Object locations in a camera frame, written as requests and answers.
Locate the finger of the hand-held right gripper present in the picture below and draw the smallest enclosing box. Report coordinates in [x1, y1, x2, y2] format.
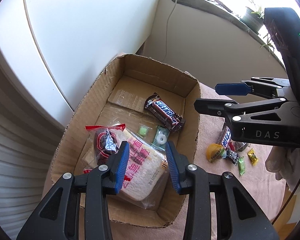
[214, 77, 291, 97]
[194, 97, 291, 117]

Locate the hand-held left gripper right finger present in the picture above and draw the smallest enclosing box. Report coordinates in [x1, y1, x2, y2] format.
[165, 141, 275, 240]

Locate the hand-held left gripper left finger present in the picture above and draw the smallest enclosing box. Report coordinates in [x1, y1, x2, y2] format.
[16, 141, 130, 240]

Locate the red-trimmed clear candy packet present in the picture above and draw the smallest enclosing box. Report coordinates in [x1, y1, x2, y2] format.
[230, 141, 249, 152]
[85, 123, 127, 164]

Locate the small yellow candy packet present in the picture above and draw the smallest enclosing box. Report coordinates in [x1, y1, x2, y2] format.
[247, 148, 259, 165]

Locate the bagged bread slice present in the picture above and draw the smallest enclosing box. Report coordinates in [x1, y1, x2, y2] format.
[84, 127, 170, 209]

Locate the chocolate bar blue white label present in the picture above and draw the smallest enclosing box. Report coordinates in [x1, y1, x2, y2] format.
[216, 124, 232, 152]

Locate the white ring mint teal wrapper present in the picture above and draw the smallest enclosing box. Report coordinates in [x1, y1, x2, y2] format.
[151, 126, 170, 150]

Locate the small black candy packet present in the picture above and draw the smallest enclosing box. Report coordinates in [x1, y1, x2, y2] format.
[225, 149, 240, 165]

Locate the small green candy packet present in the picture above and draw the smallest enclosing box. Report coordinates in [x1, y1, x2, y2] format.
[237, 156, 246, 176]

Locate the brown chocolate bar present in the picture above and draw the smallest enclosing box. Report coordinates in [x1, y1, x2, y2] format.
[143, 92, 186, 133]

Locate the cardboard box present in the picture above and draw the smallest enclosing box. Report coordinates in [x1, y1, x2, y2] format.
[50, 53, 203, 228]

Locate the person's right hand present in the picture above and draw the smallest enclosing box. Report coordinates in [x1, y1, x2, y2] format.
[264, 144, 300, 181]

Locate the potted spider plant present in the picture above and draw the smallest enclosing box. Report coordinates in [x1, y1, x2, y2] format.
[240, 0, 278, 57]

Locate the white ribbed panel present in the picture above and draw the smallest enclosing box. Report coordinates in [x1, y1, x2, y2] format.
[0, 50, 73, 230]

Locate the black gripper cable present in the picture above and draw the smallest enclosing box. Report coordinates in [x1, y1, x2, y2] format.
[271, 147, 300, 224]

